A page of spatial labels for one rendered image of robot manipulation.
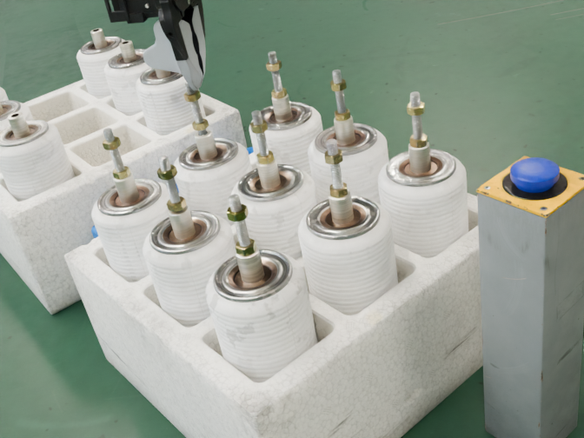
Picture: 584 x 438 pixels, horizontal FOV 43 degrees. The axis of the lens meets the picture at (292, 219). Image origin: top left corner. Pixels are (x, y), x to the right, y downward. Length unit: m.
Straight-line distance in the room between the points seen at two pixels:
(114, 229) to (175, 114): 0.37
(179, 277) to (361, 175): 0.25
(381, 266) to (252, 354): 0.16
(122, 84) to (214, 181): 0.43
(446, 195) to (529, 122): 0.67
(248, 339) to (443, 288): 0.22
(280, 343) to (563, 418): 0.31
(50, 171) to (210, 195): 0.30
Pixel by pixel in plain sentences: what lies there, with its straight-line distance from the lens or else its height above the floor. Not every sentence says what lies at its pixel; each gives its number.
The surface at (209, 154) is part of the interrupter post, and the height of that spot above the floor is 0.26.
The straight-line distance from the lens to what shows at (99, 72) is 1.39.
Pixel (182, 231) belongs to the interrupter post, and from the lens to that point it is 0.78.
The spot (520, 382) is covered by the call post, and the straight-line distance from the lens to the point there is 0.78.
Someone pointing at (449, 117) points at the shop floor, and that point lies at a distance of 1.48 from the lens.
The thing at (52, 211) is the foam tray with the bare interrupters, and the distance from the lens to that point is 1.12.
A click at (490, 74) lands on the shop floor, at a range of 1.65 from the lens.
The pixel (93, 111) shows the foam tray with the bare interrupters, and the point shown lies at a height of 0.17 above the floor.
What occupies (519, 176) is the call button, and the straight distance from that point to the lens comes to 0.66.
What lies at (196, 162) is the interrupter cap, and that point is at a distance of 0.92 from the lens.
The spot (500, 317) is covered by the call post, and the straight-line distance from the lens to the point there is 0.74.
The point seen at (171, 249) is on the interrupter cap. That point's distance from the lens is 0.77.
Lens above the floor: 0.67
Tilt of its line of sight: 33 degrees down
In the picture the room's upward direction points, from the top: 11 degrees counter-clockwise
